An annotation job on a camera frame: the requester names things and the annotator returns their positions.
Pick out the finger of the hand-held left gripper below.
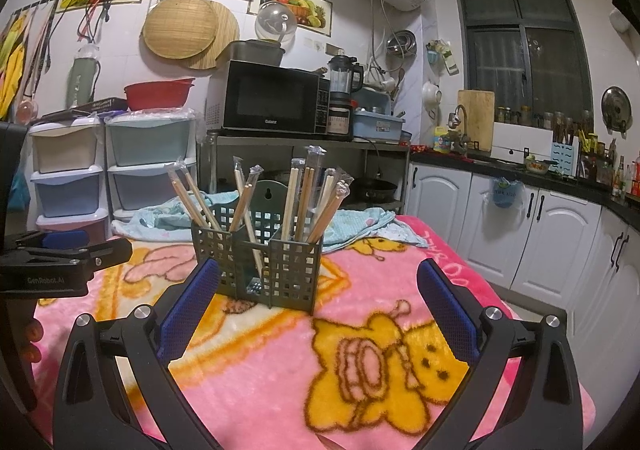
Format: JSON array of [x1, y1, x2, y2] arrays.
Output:
[[7, 229, 90, 252], [0, 236, 134, 276]]

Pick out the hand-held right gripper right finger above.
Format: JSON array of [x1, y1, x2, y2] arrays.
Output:
[[417, 258, 583, 450]]

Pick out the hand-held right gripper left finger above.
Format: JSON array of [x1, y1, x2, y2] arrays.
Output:
[[52, 257, 221, 450]]

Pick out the green plastic utensil basket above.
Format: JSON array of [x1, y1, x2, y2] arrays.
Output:
[[191, 179, 323, 315]]

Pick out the pile of chopsticks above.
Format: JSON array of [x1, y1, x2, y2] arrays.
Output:
[[167, 145, 351, 281]]

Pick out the person's left hand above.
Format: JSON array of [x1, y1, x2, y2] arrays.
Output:
[[22, 317, 45, 367]]

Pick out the pink printed blanket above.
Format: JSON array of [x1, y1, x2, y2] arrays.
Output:
[[32, 215, 596, 450]]

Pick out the white plastic drawer unit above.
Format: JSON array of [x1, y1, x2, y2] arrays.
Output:
[[105, 107, 198, 223]]

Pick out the white kitchen cabinets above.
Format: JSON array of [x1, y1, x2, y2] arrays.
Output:
[[404, 162, 640, 381]]

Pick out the light blue printed cloth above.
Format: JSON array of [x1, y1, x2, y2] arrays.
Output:
[[111, 195, 431, 251]]

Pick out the blue plastic bag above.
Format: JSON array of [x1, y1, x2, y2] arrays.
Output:
[[487, 177, 525, 208]]

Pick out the black flat tray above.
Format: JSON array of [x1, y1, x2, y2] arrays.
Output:
[[42, 97, 129, 121]]

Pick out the black frying pan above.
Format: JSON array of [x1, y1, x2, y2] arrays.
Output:
[[357, 177, 398, 203]]

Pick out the green hanging bottle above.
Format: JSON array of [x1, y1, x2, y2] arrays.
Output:
[[67, 44, 101, 108]]

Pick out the red plastic basin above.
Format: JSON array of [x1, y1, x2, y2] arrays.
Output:
[[123, 78, 196, 112]]

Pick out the metal faucet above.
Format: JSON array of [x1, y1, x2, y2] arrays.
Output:
[[447, 105, 473, 153]]

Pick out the white countertop box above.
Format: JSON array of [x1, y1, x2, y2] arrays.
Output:
[[492, 122, 558, 161]]

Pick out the black kitchen countertop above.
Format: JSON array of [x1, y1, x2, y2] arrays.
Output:
[[410, 150, 640, 231]]

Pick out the light blue knife block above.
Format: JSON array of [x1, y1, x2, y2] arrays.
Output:
[[550, 122, 581, 176]]

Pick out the wooden cutting board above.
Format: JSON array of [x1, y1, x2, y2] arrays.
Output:
[[457, 89, 496, 152]]

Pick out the blue dish rack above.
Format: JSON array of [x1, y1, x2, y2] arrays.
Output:
[[352, 87, 407, 141]]

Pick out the metal shelf rack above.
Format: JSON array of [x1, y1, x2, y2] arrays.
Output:
[[200, 130, 411, 216]]

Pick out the row of windowsill jars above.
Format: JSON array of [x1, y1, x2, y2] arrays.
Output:
[[495, 105, 593, 128]]

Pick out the white hanging colander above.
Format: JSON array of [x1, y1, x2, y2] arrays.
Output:
[[421, 80, 443, 120]]

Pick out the row of condiment bottles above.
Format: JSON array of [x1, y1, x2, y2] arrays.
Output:
[[580, 130, 640, 203]]

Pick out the black microwave oven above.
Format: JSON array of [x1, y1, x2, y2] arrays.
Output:
[[206, 60, 331, 136]]

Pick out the round bamboo tray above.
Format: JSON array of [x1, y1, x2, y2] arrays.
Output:
[[142, 0, 220, 61]]

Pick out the grey baking tray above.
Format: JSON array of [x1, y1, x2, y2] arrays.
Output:
[[227, 40, 287, 67]]

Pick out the round wooden board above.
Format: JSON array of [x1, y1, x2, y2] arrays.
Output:
[[187, 0, 241, 71]]

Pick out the black blender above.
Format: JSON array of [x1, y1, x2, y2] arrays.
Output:
[[327, 55, 365, 136]]

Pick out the steel pot lid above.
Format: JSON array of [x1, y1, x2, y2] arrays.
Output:
[[600, 86, 632, 136]]

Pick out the hanging steel bowl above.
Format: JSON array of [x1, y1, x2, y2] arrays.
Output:
[[385, 29, 417, 57]]

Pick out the dark framed window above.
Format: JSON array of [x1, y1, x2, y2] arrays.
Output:
[[452, 0, 596, 116]]

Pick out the glass pot lid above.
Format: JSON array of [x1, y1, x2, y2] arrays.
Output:
[[255, 1, 298, 48]]

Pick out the hanging red black cords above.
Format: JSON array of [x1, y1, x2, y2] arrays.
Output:
[[77, 0, 113, 43]]

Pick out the light blue wall holder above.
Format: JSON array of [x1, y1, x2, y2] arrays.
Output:
[[426, 41, 460, 76]]

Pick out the small fruit wall poster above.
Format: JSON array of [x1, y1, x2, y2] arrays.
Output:
[[247, 0, 333, 38]]

